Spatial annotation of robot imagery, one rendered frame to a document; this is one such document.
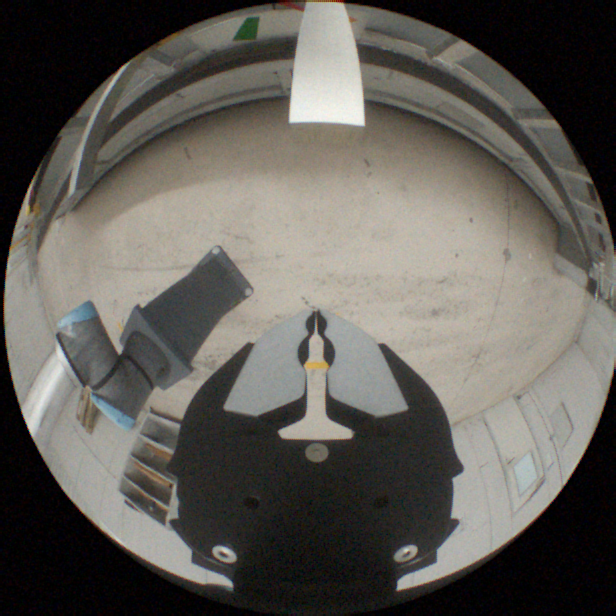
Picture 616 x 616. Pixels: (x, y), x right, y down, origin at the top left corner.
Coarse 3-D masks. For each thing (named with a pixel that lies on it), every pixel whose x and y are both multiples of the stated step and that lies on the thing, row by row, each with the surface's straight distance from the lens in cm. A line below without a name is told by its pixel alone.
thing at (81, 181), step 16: (128, 64) 38; (112, 80) 38; (128, 80) 36; (112, 96) 33; (96, 112) 31; (112, 112) 32; (96, 128) 30; (80, 144) 31; (96, 144) 29; (80, 160) 27; (96, 160) 28; (80, 176) 26; (80, 192) 27
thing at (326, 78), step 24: (312, 24) 17; (336, 24) 17; (312, 48) 13; (336, 48) 13; (312, 72) 11; (336, 72) 11; (360, 72) 11; (312, 96) 10; (336, 96) 10; (360, 96) 10; (312, 120) 9; (336, 120) 9; (360, 120) 9
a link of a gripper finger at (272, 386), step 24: (312, 312) 12; (264, 336) 10; (288, 336) 10; (264, 360) 9; (288, 360) 8; (240, 384) 8; (264, 384) 8; (288, 384) 8; (240, 408) 7; (264, 408) 7; (288, 408) 7
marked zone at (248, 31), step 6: (246, 18) 40; (252, 18) 40; (258, 18) 40; (246, 24) 41; (252, 24) 41; (258, 24) 41; (240, 30) 42; (246, 30) 42; (252, 30) 42; (234, 36) 43; (240, 36) 43; (246, 36) 43; (252, 36) 43
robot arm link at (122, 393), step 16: (112, 368) 55; (128, 368) 60; (96, 384) 56; (112, 384) 55; (128, 384) 58; (144, 384) 61; (96, 400) 58; (112, 400) 56; (128, 400) 58; (144, 400) 62; (112, 416) 56; (128, 416) 58
